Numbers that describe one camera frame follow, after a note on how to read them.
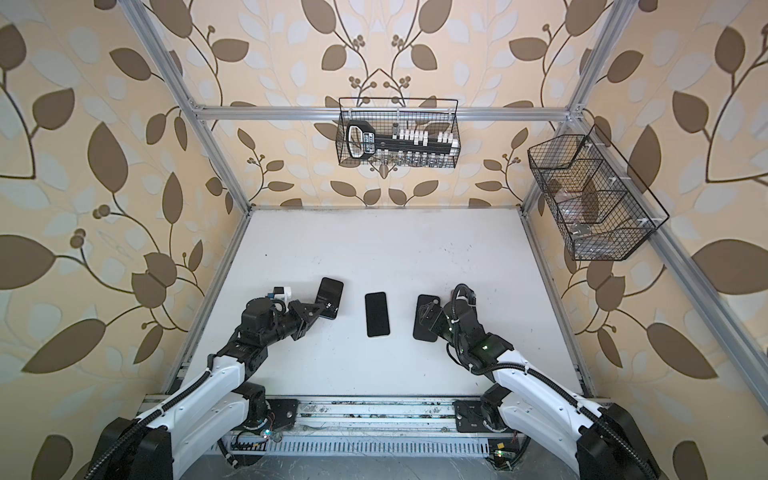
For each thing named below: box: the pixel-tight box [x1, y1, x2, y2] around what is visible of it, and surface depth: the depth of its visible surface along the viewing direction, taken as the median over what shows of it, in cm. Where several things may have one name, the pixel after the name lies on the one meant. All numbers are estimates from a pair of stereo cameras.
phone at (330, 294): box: [315, 276, 344, 320], surface depth 93 cm
